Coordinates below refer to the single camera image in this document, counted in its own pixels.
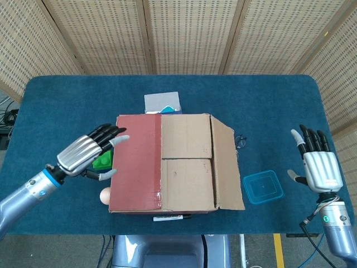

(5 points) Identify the left five-finger robot hand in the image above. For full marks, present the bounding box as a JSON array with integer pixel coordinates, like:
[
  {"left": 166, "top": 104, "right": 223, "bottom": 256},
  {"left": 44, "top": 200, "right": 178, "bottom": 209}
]
[{"left": 57, "top": 123, "right": 131, "bottom": 181}]

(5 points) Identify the right five-finger robot hand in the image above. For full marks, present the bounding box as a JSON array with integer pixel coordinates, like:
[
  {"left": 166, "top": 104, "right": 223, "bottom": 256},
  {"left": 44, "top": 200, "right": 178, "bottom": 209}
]
[{"left": 287, "top": 124, "right": 344, "bottom": 193}]

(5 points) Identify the red cardboard shipping box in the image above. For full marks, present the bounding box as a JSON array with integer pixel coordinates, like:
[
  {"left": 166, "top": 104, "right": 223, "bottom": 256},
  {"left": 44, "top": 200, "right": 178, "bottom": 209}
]
[{"left": 108, "top": 113, "right": 246, "bottom": 215}]

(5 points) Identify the green toy building block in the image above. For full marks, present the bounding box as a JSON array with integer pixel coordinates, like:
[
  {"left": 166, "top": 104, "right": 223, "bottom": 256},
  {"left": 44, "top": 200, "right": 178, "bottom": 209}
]
[{"left": 93, "top": 150, "right": 114, "bottom": 170}]

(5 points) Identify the beige egg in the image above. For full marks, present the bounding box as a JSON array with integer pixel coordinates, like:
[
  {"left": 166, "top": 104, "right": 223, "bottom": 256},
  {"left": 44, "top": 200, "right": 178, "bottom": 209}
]
[{"left": 99, "top": 187, "right": 112, "bottom": 206}]

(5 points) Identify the blue carpet table cover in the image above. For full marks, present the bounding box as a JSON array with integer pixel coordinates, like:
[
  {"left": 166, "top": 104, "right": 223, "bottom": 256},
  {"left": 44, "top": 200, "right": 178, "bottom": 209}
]
[{"left": 5, "top": 74, "right": 349, "bottom": 235}]

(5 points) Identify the blue plastic container lid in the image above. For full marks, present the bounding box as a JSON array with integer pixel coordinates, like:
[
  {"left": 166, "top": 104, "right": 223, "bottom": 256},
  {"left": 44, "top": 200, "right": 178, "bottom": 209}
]
[{"left": 242, "top": 170, "right": 284, "bottom": 205}]

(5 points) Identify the small grey blue carton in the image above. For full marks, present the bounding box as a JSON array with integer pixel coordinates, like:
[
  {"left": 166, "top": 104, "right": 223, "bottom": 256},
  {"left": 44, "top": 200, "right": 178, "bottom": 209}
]
[{"left": 144, "top": 91, "right": 184, "bottom": 114}]

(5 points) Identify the white whiteboard marker pen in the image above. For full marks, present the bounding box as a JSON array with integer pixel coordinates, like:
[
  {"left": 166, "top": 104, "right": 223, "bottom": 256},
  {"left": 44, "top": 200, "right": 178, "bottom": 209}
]
[{"left": 152, "top": 214, "right": 192, "bottom": 222}]

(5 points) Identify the white table leg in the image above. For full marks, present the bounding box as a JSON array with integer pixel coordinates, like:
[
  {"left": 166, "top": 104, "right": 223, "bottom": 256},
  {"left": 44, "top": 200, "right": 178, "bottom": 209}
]
[{"left": 239, "top": 233, "right": 248, "bottom": 268}]

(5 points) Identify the grey robot torso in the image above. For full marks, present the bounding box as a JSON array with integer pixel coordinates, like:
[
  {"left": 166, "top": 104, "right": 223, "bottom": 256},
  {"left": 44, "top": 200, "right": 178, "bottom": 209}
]
[{"left": 111, "top": 234, "right": 232, "bottom": 268}]

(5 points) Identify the woven rattan folding screen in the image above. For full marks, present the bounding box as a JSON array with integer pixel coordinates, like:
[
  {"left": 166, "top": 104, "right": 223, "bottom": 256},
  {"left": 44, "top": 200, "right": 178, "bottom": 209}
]
[{"left": 0, "top": 0, "right": 357, "bottom": 202}]

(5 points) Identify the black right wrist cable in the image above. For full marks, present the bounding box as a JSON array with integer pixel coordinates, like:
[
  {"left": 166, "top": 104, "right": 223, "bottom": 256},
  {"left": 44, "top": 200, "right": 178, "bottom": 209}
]
[{"left": 300, "top": 197, "right": 340, "bottom": 268}]

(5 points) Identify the black cable bundle on floor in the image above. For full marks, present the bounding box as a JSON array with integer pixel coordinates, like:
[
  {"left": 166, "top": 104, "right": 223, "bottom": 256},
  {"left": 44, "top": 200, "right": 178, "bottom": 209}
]
[{"left": 0, "top": 94, "right": 19, "bottom": 151}]

